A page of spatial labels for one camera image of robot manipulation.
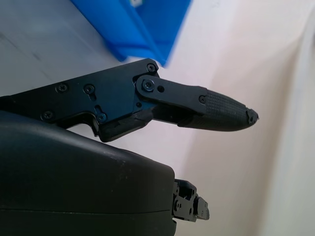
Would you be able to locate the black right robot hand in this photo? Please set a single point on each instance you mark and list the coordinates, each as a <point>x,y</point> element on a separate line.
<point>73,184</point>

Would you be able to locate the blue plastic tray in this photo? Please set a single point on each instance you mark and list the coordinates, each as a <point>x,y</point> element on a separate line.
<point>152,24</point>

